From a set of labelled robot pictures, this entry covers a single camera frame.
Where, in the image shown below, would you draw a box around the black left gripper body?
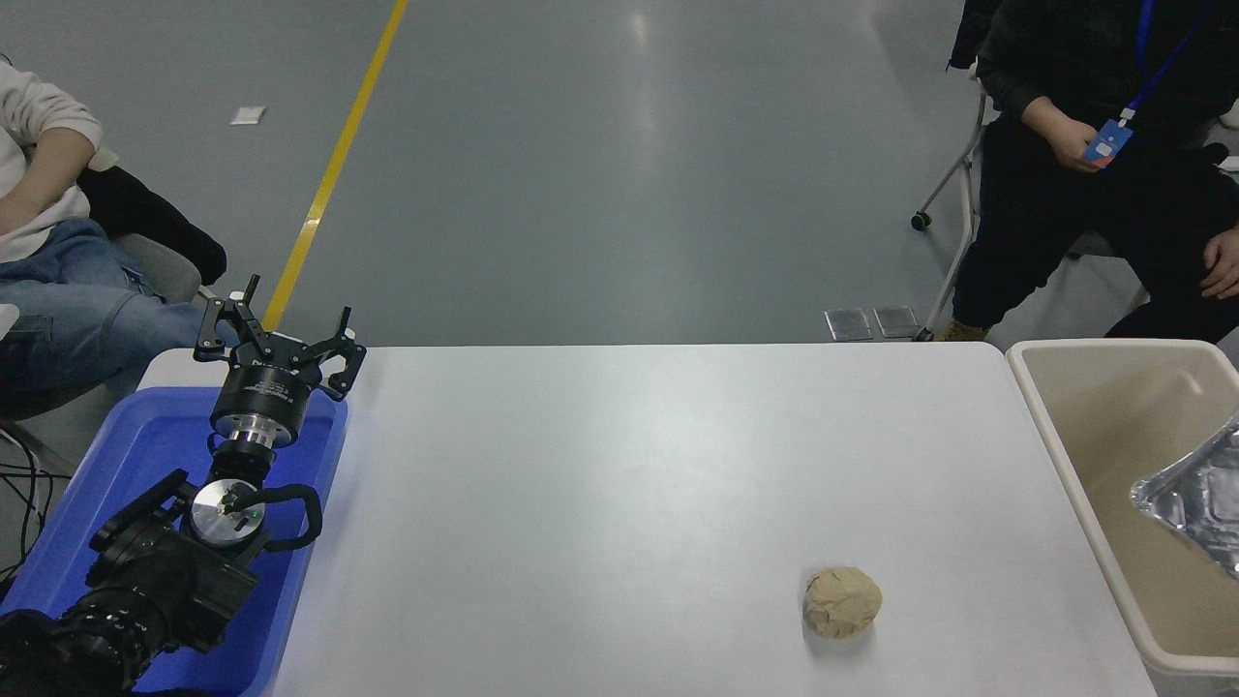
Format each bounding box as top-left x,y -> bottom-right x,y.
211,348 -> 320,434

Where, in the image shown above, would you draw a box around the blue lanyard with badge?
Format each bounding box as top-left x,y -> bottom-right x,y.
1082,0 -> 1216,167

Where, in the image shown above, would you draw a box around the rectangular foil tray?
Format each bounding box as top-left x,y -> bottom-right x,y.
1130,411 -> 1239,582

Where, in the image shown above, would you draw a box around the person's right hand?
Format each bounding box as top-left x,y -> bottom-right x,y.
1048,112 -> 1116,175

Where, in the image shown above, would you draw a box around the person's left hand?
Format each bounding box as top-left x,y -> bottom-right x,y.
1200,226 -> 1239,301

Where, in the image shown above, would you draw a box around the grey chair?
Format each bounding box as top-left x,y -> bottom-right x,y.
0,232 -> 222,456

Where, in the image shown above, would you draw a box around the black jacket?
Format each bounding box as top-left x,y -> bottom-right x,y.
77,167 -> 228,287
947,0 -> 1003,71

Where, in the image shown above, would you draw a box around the blue plastic tray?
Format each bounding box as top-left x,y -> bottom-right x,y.
0,385 -> 349,697

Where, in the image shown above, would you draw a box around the person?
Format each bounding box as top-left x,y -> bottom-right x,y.
934,0 -> 1239,342
0,63 -> 238,419

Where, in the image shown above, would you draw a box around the crumpled tan paper ball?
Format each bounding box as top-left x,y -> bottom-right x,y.
802,565 -> 884,640

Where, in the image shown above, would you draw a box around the white wheeled chair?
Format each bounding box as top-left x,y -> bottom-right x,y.
910,58 -> 1153,342

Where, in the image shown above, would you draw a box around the large pale bin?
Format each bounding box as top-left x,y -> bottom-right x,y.
1007,338 -> 1239,697

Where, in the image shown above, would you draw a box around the black floor cables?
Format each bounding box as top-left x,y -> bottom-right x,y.
0,426 -> 74,582

